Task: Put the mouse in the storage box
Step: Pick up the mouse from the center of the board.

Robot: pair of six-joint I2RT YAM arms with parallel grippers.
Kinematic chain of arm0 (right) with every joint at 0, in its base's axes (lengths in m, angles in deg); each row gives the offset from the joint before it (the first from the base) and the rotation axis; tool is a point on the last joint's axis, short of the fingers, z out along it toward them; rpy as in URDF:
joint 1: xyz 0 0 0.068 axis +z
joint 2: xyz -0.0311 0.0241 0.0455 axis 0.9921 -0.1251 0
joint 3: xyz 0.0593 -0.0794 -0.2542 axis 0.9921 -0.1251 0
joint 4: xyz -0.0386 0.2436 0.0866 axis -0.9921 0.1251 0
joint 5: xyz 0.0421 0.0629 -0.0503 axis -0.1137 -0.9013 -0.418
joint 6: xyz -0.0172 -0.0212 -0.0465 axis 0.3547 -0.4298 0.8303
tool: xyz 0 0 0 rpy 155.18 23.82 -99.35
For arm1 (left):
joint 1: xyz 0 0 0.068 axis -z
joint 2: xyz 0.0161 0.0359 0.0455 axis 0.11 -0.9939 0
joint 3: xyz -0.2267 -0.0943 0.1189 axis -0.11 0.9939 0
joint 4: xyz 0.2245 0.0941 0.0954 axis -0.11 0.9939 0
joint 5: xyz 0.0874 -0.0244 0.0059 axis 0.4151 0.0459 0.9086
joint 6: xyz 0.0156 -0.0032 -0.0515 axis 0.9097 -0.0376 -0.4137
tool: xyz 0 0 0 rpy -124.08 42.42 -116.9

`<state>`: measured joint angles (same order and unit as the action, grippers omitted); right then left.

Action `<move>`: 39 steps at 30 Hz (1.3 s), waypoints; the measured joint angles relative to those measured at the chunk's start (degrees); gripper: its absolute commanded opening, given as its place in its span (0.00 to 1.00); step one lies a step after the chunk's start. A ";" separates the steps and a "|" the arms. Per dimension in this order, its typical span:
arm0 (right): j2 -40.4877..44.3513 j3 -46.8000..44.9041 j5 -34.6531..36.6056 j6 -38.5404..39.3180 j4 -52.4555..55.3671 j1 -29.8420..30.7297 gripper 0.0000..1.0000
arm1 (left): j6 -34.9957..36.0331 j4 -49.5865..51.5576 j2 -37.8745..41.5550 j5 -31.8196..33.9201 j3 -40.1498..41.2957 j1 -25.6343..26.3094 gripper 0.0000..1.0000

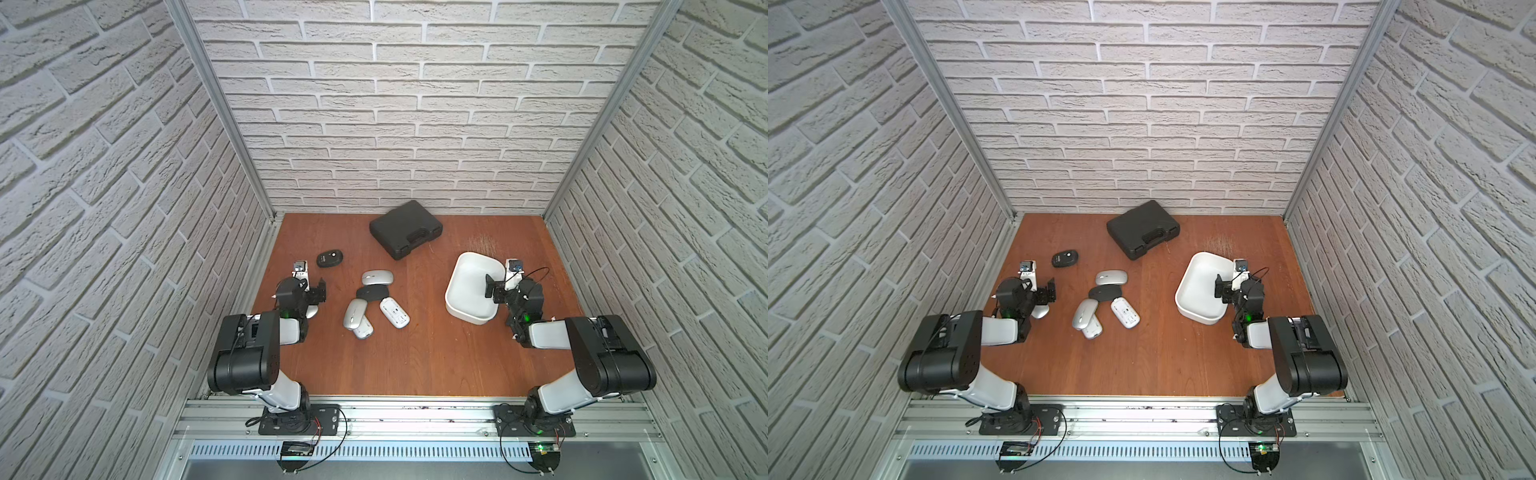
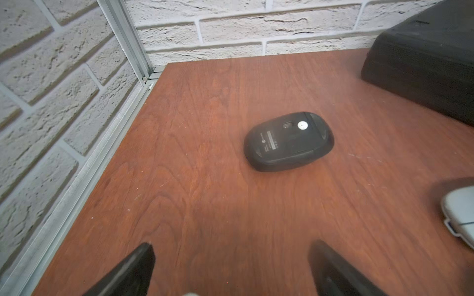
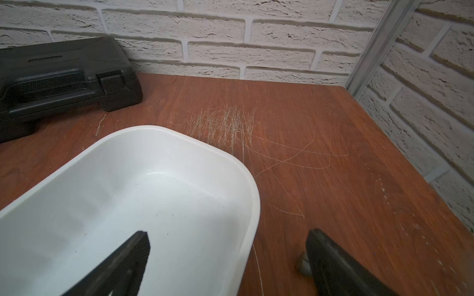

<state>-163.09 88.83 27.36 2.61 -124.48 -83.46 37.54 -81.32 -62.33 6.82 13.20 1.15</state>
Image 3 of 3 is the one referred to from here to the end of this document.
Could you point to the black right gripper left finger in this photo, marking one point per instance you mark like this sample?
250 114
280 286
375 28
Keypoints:
120 274

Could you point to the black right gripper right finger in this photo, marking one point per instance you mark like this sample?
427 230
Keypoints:
337 273

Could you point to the white plastic storage box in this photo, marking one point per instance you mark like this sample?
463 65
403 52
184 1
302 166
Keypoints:
199 205

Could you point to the black plastic tool case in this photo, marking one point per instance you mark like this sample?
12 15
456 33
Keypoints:
42 80

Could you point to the aluminium corner post right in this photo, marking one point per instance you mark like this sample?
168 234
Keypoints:
392 22

